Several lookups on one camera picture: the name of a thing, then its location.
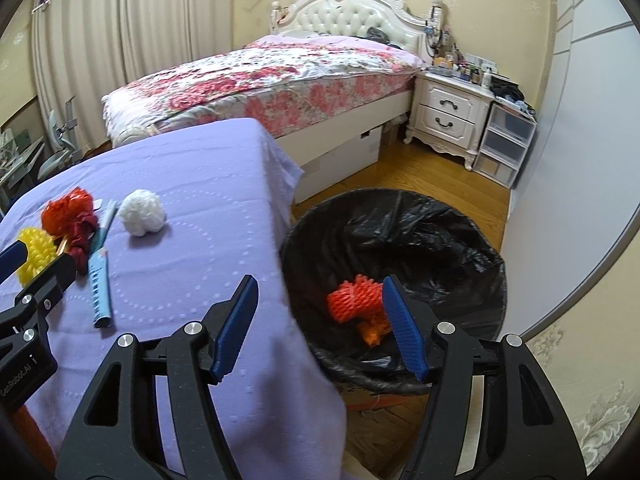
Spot yellow foam fruit net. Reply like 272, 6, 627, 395
16, 226, 58, 286

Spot red mesh net ball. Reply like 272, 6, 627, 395
40, 186, 93, 237

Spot light blue toothpaste tube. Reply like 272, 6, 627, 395
88, 247, 113, 330

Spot dark red wrapper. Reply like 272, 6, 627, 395
66, 211, 98, 276

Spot teal thin wrapper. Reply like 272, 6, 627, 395
90, 200, 119, 254

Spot white foam net ball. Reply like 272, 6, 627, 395
117, 190, 166, 237

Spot orange foil wrapper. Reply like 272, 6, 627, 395
357, 318, 392, 348

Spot red foam fruit net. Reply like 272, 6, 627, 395
326, 274, 386, 323

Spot black trash bin bag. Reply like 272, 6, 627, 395
278, 187, 509, 397

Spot desk with clutter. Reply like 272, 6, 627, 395
1, 128, 44, 214

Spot grey desk chair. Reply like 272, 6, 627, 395
38, 96, 81, 182

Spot purple tablecloth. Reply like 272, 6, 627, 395
1, 118, 346, 479

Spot beige curtain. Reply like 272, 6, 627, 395
32, 0, 232, 152

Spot clear plastic drawer unit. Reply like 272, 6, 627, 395
472, 98, 537, 188

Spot white under-bed storage box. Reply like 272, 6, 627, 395
295, 127, 382, 204

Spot white nightstand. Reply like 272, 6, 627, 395
404, 72, 495, 171

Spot bed with floral bedspread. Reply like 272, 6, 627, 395
102, 35, 424, 148

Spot white tufted headboard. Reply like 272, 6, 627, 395
270, 0, 450, 60

